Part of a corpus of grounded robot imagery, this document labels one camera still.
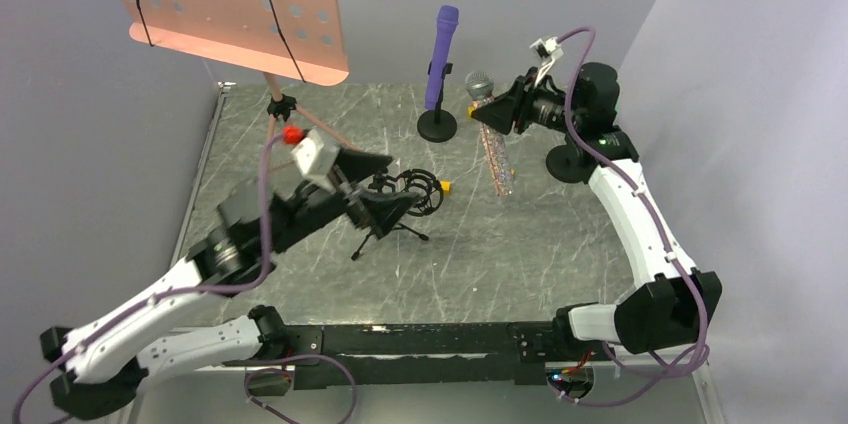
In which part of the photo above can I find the pink perforated music stand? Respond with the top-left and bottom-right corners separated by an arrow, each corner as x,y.
121,0 -> 349,87

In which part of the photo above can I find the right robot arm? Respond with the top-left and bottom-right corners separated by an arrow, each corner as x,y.
465,62 -> 722,358

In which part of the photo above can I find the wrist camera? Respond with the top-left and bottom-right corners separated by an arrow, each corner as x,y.
529,36 -> 564,86
281,126 -> 340,179

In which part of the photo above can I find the glitter silver microphone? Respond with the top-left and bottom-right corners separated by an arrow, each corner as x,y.
465,71 -> 514,197

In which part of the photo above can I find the purple microphone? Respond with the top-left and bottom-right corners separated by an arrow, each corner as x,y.
425,5 -> 459,110

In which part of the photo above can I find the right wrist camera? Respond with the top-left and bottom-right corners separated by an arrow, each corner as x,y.
529,36 -> 564,86

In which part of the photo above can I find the black round-base clip stand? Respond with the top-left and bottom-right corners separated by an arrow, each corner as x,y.
545,143 -> 597,184

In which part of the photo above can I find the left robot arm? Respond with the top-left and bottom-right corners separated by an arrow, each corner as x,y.
40,147 -> 417,421

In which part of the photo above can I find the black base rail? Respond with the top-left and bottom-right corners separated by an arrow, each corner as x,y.
221,318 -> 598,390

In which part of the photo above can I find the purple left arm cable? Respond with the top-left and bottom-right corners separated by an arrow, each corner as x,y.
11,132 -> 359,424

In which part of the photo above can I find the aluminium table frame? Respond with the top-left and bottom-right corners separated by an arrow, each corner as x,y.
105,81 -> 236,424

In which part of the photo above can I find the black round-base clamp stand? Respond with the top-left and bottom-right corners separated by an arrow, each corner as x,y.
417,62 -> 457,143

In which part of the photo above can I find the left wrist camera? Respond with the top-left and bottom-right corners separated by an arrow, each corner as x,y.
281,126 -> 340,179

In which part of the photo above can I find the black shock mount tripod stand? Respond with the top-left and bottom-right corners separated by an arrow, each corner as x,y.
344,168 -> 446,261

